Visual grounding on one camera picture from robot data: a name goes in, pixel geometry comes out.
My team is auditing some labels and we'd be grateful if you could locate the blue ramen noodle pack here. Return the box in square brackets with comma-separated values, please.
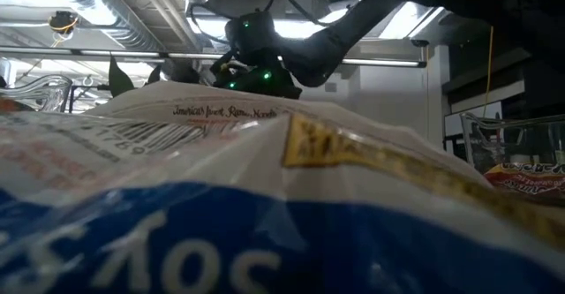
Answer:
[0, 80, 565, 294]

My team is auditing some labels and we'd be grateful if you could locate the red ramen noodle pack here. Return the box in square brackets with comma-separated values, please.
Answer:
[483, 161, 565, 198]

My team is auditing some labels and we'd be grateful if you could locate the long linear ceiling light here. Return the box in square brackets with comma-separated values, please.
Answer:
[0, 46, 428, 69]

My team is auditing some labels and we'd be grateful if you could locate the potted snake plant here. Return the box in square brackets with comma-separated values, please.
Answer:
[108, 55, 162, 97]

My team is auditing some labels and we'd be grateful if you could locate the clear plastic bin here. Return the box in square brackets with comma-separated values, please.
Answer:
[0, 73, 74, 113]
[458, 110, 565, 185]

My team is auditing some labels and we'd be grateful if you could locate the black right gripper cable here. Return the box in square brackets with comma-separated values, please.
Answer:
[187, 0, 321, 46]

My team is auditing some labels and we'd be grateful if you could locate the ceiling cord reel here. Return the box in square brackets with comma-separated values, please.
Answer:
[47, 10, 81, 37]

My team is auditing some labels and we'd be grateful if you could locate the white wall board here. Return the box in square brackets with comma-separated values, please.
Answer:
[443, 101, 504, 139]

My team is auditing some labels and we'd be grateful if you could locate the yellow hanging cord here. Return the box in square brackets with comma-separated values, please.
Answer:
[483, 24, 499, 112]

